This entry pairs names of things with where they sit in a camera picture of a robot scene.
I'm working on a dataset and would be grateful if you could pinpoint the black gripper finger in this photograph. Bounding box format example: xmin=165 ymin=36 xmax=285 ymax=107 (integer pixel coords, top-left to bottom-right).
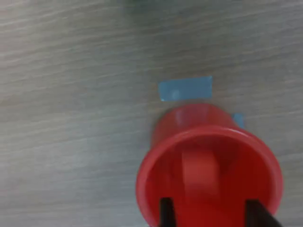
xmin=160 ymin=197 xmax=178 ymax=227
xmin=246 ymin=199 xmax=283 ymax=227

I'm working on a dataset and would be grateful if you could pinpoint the red cup bin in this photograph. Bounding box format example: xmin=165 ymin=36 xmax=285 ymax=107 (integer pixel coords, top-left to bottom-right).
xmin=135 ymin=103 xmax=284 ymax=227

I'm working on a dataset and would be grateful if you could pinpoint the large light blue tape piece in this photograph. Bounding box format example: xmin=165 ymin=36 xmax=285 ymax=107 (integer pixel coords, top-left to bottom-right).
xmin=158 ymin=75 xmax=214 ymax=103

